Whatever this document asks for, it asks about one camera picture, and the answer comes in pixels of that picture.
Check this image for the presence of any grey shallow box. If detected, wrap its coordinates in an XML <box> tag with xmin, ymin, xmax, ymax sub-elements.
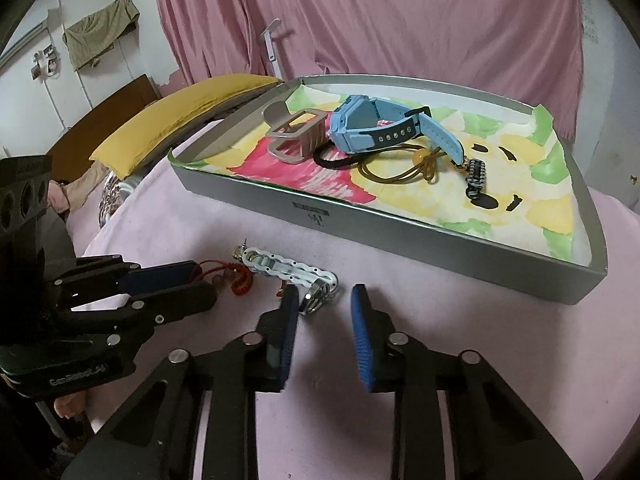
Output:
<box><xmin>170</xmin><ymin>75</ymin><xmax>608</xmax><ymax>307</ymax></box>

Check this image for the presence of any floral satin pillow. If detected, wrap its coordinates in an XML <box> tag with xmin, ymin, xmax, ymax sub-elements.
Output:
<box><xmin>100</xmin><ymin>170</ymin><xmax>138</xmax><ymax>228</ymax></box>

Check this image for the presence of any black and white braided keychain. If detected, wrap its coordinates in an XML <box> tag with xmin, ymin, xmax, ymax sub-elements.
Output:
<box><xmin>457</xmin><ymin>157</ymin><xmax>487</xmax><ymax>202</ymax></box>

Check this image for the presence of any beige hair claw clip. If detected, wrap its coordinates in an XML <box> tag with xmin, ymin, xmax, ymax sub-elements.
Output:
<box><xmin>262</xmin><ymin>101</ymin><xmax>331</xmax><ymax>165</ymax></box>

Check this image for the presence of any wooden headboard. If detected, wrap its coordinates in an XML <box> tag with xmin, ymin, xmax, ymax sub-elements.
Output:
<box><xmin>47</xmin><ymin>74</ymin><xmax>162</xmax><ymax>181</ymax></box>

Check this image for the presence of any red cord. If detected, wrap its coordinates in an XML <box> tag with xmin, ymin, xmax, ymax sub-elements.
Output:
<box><xmin>192</xmin><ymin>259</ymin><xmax>251</xmax><ymax>297</ymax></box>

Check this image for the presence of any green hanging cloth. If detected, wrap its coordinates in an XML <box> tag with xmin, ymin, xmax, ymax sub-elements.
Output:
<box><xmin>62</xmin><ymin>0</ymin><xmax>141</xmax><ymax>72</ymax></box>

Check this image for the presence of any black hair tie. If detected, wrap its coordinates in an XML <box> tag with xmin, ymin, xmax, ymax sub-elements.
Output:
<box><xmin>312</xmin><ymin>140</ymin><xmax>373</xmax><ymax>170</ymax></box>

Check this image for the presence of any yellow pillow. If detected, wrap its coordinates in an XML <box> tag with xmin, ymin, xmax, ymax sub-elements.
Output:
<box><xmin>90</xmin><ymin>74</ymin><xmax>283</xmax><ymax>179</ymax></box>

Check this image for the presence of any blue wrist watch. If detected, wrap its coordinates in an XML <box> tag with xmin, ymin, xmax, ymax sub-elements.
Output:
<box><xmin>329</xmin><ymin>94</ymin><xmax>473</xmax><ymax>166</ymax></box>

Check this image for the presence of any person's left hand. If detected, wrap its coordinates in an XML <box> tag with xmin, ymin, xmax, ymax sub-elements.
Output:
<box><xmin>54</xmin><ymin>394</ymin><xmax>86</xmax><ymax>418</ymax></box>

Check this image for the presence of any beige blanket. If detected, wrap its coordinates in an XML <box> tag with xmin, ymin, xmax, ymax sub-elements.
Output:
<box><xmin>47</xmin><ymin>165</ymin><xmax>108</xmax><ymax>221</ymax></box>

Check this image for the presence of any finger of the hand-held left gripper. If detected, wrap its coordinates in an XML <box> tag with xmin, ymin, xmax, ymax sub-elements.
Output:
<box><xmin>57</xmin><ymin>281</ymin><xmax>218</xmax><ymax>356</ymax></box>
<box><xmin>50</xmin><ymin>255</ymin><xmax>203</xmax><ymax>307</ymax></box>

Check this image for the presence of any colourful painted paper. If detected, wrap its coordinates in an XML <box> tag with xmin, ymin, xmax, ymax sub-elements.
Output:
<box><xmin>192</xmin><ymin>82</ymin><xmax>581</xmax><ymax>263</ymax></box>

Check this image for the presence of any brown hair tie yellow bead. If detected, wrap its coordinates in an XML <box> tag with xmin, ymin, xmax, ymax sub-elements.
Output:
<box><xmin>357</xmin><ymin>144</ymin><xmax>443</xmax><ymax>184</ymax></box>

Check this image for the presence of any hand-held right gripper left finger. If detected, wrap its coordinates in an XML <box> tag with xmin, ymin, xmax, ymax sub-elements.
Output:
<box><xmin>65</xmin><ymin>284</ymin><xmax>301</xmax><ymax>480</ymax></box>

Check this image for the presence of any pink curtain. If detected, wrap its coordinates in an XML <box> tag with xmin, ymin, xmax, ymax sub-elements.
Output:
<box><xmin>147</xmin><ymin>0</ymin><xmax>586</xmax><ymax>141</ymax></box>

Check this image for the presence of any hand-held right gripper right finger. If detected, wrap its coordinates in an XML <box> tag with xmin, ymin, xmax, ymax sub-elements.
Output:
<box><xmin>351</xmin><ymin>284</ymin><xmax>586</xmax><ymax>480</ymax></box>

